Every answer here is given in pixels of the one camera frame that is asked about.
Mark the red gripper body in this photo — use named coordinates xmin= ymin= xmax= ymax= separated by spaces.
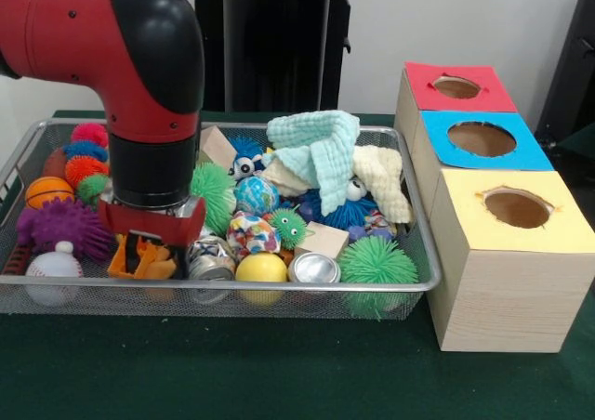
xmin=98 ymin=194 xmax=207 ymax=250

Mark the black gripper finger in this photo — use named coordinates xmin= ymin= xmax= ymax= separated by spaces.
xmin=172 ymin=243 xmax=192 ymax=279
xmin=128 ymin=232 xmax=151 ymax=256

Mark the orange plastic comb toy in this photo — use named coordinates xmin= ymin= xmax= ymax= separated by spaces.
xmin=107 ymin=234 xmax=178 ymax=282

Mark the green spiky ball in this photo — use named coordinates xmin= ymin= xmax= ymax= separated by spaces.
xmin=337 ymin=236 xmax=420 ymax=321
xmin=191 ymin=163 xmax=237 ymax=237

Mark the mint green cloth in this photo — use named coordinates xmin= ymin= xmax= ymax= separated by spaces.
xmin=267 ymin=111 xmax=361 ymax=217

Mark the cream muslin cloth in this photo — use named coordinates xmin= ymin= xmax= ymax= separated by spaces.
xmin=258 ymin=144 xmax=413 ymax=226

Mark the clear mesh bin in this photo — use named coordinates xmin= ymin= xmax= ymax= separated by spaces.
xmin=0 ymin=118 xmax=442 ymax=322

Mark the wooden box with three holes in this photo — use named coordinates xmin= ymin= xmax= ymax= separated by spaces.
xmin=393 ymin=62 xmax=595 ymax=353

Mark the purple spiky toy with eyes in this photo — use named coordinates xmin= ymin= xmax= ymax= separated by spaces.
xmin=16 ymin=198 xmax=115 ymax=263

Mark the yellow ball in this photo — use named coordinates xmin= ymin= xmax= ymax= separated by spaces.
xmin=235 ymin=253 xmax=289 ymax=307

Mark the white baseball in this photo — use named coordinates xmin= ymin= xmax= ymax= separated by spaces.
xmin=25 ymin=242 xmax=84 ymax=308

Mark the small orange basketball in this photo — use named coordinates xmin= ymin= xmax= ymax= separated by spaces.
xmin=25 ymin=176 xmax=75 ymax=210

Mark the silver can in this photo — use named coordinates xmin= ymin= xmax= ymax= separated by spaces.
xmin=287 ymin=252 xmax=342 ymax=286

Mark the dark green tablecloth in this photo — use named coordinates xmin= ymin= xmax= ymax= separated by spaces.
xmin=0 ymin=109 xmax=595 ymax=420

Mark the blue fuzzy toy with eyes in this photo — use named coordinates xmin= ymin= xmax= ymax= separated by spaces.
xmin=297 ymin=177 xmax=378 ymax=233

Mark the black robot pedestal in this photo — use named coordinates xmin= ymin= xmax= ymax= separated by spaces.
xmin=179 ymin=0 xmax=374 ymax=114

